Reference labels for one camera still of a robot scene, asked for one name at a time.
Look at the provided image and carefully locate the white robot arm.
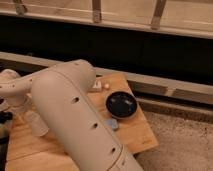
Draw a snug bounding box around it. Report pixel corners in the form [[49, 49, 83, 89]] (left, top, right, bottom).
[[0, 60, 144, 171]]

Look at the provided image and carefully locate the white eraser block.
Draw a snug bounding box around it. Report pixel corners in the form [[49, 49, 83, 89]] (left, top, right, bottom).
[[90, 81, 102, 92]]

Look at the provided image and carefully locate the small cream knob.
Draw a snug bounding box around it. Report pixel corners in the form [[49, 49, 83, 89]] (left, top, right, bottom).
[[104, 83, 110, 90]]

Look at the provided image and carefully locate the black round bowl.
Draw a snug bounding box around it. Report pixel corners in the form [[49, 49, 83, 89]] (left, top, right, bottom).
[[106, 91, 137, 119]]

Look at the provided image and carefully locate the wooden board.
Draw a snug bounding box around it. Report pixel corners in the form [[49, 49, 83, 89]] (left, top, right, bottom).
[[5, 73, 158, 171]]

